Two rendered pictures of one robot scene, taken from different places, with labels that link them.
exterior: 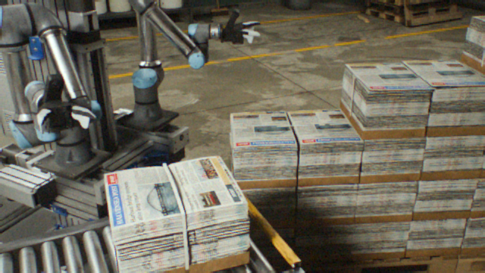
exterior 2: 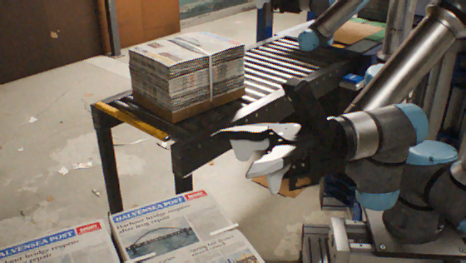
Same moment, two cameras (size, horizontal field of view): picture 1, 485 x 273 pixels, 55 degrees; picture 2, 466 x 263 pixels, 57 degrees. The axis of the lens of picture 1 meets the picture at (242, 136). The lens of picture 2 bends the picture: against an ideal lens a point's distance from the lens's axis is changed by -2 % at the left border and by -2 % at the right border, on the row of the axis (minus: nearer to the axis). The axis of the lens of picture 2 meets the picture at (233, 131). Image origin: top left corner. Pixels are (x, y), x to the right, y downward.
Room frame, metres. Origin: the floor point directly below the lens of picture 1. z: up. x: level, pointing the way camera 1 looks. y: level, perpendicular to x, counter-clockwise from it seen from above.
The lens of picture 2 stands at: (2.76, -0.30, 1.56)
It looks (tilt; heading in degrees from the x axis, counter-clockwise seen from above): 29 degrees down; 156
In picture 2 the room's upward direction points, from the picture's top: straight up
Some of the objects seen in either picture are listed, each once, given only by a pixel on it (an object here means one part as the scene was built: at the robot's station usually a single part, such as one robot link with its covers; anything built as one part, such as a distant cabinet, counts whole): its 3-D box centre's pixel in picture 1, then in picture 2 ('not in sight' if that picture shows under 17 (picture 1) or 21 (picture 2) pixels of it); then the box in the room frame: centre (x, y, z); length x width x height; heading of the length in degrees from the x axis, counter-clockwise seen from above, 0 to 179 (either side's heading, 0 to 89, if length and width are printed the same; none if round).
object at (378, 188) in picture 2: (201, 52); (374, 172); (2.26, 0.20, 1.12); 0.11 x 0.08 x 0.11; 178
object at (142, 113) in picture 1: (147, 107); (415, 207); (2.16, 0.47, 0.87); 0.15 x 0.15 x 0.10
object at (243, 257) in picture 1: (211, 233); (167, 100); (1.20, 0.10, 0.83); 0.29 x 0.16 x 0.04; 18
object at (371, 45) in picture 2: not in sight; (346, 38); (0.57, 1.46, 0.75); 0.70 x 0.65 x 0.10; 115
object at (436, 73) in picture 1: (444, 72); not in sight; (2.09, -0.95, 1.07); 0.37 x 0.28 x 0.01; 4
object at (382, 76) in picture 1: (386, 76); not in sight; (2.04, -0.66, 1.07); 0.37 x 0.29 x 0.01; 4
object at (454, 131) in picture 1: (439, 114); not in sight; (2.07, -0.95, 0.86); 0.38 x 0.29 x 0.04; 4
